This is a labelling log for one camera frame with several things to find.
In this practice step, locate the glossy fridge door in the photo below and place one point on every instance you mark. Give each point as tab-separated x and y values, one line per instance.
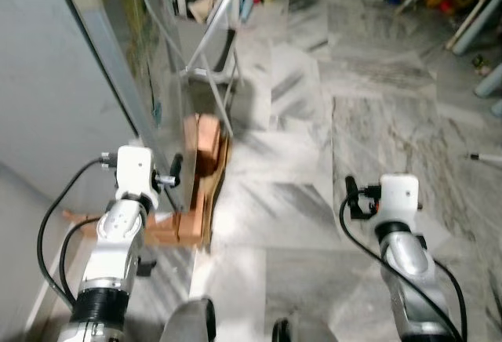
133	60

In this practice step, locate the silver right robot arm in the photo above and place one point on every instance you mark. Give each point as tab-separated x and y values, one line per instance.
408	267

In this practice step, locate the reddish brown fridge stand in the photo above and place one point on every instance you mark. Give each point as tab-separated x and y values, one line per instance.
205	154

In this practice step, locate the grey fridge body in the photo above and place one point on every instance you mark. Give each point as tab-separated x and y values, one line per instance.
55	67

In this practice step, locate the small black floor object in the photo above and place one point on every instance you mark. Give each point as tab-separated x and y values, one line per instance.
147	266

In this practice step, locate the thin grey pole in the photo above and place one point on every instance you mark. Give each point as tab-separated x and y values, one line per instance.
486	157

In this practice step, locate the grey robot right leg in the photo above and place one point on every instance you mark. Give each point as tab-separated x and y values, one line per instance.
306	330

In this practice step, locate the grey robot leg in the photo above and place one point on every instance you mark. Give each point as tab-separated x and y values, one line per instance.
188	322
306	330

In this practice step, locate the grey robot left leg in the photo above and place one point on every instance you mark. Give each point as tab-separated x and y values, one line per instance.
188	322

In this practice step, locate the silver metal folding rack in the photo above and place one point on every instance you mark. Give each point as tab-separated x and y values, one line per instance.
216	16

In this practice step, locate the grey-blue furniture leg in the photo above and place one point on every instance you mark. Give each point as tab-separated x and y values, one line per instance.
490	87

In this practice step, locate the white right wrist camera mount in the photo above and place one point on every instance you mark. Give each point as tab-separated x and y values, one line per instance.
400	197

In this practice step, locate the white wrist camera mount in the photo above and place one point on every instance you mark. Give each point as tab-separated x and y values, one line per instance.
400	197
135	171

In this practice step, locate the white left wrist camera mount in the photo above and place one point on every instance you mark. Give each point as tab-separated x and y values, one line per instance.
135	171

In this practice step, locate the beige table frame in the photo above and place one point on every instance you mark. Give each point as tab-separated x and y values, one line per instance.
474	16

